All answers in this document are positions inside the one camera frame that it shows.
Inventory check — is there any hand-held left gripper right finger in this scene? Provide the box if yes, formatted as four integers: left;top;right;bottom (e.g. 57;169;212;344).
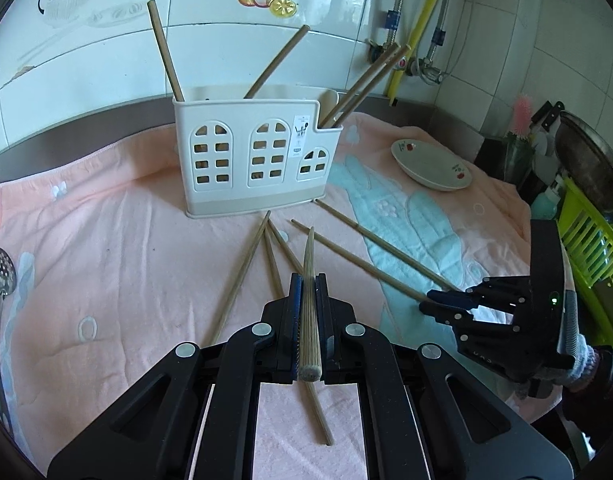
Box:
314;272;575;480

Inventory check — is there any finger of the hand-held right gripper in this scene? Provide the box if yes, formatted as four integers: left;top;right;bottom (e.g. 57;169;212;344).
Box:
425;276;531;311
425;304;525;333

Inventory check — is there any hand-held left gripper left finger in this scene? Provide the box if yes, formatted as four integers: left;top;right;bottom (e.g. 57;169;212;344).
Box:
46;272;302;480

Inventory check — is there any long wooden chopstick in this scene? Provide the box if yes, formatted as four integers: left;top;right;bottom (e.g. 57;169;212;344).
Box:
297;226;322;382
290;218;431;305

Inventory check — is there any white plastic utensil holder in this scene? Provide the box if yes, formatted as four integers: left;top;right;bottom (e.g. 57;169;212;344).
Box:
172;85;343;220

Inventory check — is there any bunch of wooden chopsticks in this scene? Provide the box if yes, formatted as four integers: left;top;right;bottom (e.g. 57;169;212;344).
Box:
146;0;461;447

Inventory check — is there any person's right forearm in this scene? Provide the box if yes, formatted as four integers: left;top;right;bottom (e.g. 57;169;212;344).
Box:
534;332;613;421

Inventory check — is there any green plastic basket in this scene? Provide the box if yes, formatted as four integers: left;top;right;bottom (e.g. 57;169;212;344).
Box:
557;175;613;356

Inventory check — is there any teal plastic bottle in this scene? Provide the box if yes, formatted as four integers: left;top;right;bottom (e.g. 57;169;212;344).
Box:
531;185;562;221

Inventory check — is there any ceramic bowl with cherry print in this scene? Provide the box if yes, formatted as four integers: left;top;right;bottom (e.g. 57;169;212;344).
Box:
391;139;473;193

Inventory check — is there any glass jar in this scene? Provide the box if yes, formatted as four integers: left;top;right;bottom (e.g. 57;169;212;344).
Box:
504;135;537;186

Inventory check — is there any metal wok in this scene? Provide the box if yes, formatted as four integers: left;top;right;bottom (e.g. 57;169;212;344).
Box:
554;110;613;213

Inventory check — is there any pink printed towel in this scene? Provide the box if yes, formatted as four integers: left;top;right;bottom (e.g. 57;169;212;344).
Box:
0;110;567;480

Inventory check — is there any pink bottle brush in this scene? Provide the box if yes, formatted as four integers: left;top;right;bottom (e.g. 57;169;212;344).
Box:
509;96;533;141

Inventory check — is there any metal angle valve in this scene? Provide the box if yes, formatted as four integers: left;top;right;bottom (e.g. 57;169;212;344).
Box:
417;57;450;86

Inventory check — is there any metal slotted spoon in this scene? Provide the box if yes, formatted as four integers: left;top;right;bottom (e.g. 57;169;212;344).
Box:
0;246;18;431

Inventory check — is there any black-handled knife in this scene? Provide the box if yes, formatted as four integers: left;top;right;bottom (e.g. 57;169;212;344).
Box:
531;101;566;128

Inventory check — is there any red-handled valve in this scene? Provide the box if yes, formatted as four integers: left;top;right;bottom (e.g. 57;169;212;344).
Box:
369;40;412;73

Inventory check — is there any braided metal hose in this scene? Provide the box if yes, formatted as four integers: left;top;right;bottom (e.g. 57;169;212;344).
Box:
425;0;455;63
384;0;412;46

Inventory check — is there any yellow gas hose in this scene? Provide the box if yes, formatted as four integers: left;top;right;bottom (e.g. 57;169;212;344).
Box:
387;0;460;108

